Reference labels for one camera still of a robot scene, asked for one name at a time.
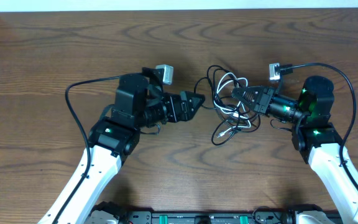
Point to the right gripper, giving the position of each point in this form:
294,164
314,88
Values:
261,107

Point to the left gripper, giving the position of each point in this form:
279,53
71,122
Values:
183,115

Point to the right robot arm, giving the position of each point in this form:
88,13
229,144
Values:
313,136

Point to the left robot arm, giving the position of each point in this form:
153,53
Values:
140,102

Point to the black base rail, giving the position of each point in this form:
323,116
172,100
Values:
263,215

